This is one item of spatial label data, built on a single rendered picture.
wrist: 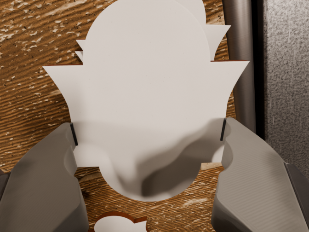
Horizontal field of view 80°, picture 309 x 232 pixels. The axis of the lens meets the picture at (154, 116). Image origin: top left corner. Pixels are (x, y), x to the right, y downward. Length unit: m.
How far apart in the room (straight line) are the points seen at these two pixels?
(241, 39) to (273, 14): 0.04
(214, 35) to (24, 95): 0.23
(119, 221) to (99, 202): 0.05
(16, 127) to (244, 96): 0.31
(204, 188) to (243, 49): 0.22
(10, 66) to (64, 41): 0.07
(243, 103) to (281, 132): 0.09
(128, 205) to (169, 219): 0.08
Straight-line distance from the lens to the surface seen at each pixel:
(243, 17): 0.26
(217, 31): 0.20
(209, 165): 0.27
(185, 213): 0.38
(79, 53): 0.22
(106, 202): 0.36
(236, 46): 0.26
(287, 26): 0.29
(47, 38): 0.24
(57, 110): 0.27
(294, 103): 0.33
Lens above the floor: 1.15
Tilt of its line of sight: 63 degrees down
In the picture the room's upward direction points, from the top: 176 degrees clockwise
